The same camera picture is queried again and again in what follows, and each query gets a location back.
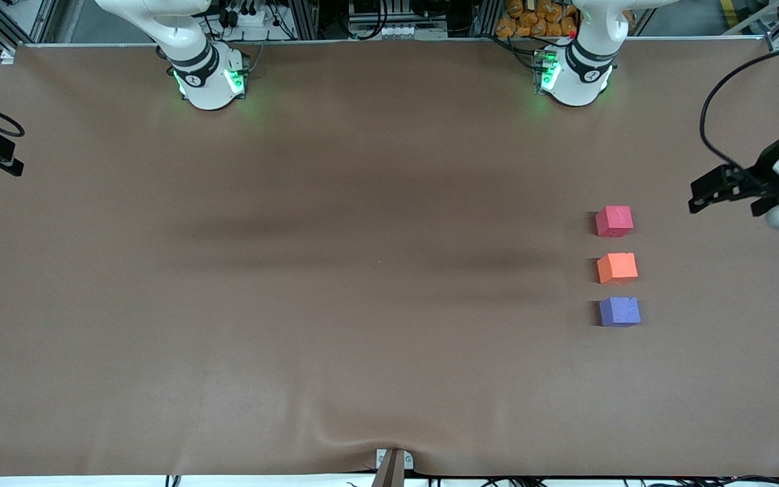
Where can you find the purple foam block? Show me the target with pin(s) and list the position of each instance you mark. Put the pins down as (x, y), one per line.
(619, 312)

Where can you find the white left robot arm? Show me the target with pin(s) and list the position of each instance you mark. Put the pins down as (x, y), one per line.
(582, 67)

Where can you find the white power strip with plugs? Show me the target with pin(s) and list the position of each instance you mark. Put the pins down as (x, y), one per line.
(247, 17)

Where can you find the small green-lit circuit board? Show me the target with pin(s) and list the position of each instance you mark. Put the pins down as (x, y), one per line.
(544, 67)

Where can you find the metal table clamp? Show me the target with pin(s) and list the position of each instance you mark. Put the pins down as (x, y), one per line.
(394, 467)

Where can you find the red foam block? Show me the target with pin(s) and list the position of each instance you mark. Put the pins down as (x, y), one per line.
(614, 220)

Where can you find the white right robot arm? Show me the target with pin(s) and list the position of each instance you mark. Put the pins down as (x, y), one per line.
(193, 61)

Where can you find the brown table mat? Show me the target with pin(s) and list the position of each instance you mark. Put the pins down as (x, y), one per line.
(159, 338)

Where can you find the pile of orange objects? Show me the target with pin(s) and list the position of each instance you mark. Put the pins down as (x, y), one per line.
(531, 19)

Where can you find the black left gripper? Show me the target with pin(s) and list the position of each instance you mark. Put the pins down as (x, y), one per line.
(763, 169)

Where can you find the orange foam block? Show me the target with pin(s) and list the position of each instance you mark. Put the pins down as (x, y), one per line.
(617, 268)

